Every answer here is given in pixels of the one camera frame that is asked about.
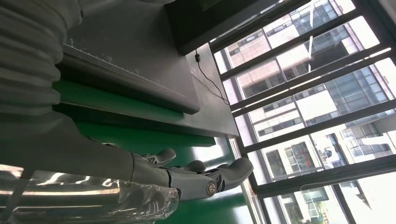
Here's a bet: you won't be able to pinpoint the black window frame bars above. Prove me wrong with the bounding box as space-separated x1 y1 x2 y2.
210 0 396 224

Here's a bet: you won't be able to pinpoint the black inbound scanning machine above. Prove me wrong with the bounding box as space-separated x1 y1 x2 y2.
56 0 310 115

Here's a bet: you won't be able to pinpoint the thin black cable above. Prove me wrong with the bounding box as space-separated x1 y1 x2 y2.
194 49 232 106

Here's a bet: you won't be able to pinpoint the clear plastic film cover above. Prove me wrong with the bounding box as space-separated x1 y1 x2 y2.
0 164 180 224

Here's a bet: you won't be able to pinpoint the green conveyor belt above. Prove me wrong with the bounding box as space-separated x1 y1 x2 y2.
74 122 257 224

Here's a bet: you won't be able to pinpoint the silver conveyor frame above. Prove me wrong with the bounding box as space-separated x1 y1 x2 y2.
229 137 267 224

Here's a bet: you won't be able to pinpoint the building outside window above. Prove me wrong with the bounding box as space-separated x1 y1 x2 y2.
213 0 396 224

